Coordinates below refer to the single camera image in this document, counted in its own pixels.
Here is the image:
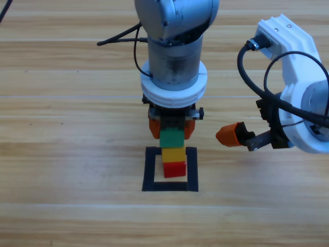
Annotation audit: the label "black tape square outline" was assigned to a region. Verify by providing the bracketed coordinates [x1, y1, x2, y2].
[141, 146, 199, 193]

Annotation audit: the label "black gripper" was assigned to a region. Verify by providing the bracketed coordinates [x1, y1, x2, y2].
[142, 94, 205, 142]
[215, 98, 291, 152]

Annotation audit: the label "yellow cube block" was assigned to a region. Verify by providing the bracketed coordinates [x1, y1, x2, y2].
[161, 147, 186, 164]

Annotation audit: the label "red cube block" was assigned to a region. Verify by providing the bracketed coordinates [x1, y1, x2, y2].
[163, 161, 187, 179]

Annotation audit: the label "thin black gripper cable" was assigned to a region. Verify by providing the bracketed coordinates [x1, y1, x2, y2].
[263, 50, 329, 119]
[133, 25, 154, 78]

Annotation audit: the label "thick black camera cable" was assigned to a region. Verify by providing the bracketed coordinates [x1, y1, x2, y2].
[236, 36, 329, 124]
[96, 22, 150, 47]

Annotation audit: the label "green cube block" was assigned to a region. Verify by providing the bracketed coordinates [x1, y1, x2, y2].
[159, 128, 185, 149]

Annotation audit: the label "black arm trailing cable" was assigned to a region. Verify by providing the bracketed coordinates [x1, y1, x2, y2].
[0, 0, 13, 23]

